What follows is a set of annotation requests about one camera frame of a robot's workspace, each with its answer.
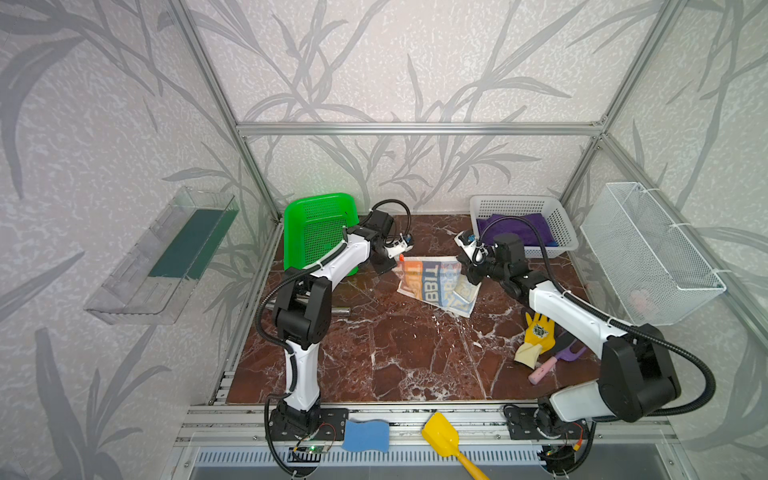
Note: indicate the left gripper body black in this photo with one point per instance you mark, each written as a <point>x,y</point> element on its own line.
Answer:
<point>387,258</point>

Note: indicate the purple towel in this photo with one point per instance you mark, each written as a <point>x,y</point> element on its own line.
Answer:
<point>518,228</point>

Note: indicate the white light-blue towel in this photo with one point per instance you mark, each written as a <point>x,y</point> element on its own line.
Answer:
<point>439,282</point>

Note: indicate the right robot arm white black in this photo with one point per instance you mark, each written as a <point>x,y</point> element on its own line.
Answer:
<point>637,376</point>

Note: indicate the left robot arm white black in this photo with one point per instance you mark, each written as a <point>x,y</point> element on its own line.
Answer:
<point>302,311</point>

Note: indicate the green plastic basket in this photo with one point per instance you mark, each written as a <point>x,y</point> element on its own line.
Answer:
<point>313,226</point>

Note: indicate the white plastic basket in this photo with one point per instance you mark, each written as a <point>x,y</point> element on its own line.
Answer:
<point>482,207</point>

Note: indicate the yellow packet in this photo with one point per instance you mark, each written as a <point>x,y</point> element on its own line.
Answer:
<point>540,331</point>

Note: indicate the pale yellow cloth piece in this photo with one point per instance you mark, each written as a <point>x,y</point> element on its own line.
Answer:
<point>527,354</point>

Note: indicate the purple small toy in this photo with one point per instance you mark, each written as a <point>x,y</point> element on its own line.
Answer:
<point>572,352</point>

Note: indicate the silver metal trowel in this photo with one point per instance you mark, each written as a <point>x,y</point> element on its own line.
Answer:
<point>335,311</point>

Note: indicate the yellow plastic shovel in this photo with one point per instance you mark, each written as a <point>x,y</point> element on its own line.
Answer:
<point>444,439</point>

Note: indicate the blue sponge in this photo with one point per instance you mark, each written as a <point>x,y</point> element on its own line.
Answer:
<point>373,435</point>

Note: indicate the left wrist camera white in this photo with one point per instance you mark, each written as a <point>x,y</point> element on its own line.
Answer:
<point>404,243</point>

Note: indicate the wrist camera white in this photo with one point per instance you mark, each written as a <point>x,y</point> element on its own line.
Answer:
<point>404,243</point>
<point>473,251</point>

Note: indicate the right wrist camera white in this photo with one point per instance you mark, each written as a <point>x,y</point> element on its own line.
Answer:
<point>473,251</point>

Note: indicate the pink item in wire basket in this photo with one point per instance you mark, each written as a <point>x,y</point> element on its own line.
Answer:
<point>642,302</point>

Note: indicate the white wire wall basket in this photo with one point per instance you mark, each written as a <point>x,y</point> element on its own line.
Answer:
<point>639,246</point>

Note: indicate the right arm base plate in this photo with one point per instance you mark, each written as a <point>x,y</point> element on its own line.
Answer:
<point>522,423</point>

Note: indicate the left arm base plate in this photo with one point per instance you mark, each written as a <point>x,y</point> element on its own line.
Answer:
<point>324,424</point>

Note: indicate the clear acrylic wall shelf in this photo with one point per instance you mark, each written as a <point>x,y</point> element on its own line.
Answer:
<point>157,277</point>

